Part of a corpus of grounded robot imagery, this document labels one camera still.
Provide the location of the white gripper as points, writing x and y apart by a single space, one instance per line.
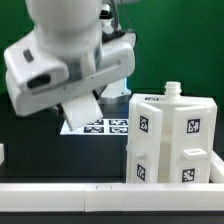
118 62

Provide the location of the long white cabinet side piece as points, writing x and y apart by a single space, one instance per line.
81 111

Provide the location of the white cabinet body box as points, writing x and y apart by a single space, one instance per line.
170 137

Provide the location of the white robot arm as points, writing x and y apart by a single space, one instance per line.
66 55

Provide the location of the white marker sheet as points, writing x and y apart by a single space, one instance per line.
110 126

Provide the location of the white right fence bar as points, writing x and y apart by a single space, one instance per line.
217 171

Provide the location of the white fence bar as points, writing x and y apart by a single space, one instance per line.
1 154
217 171
110 197

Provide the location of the white left fence bar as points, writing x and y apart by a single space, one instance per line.
1 154

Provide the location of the white front fence bar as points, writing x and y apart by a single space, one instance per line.
110 197

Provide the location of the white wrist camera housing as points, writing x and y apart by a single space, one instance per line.
29 67

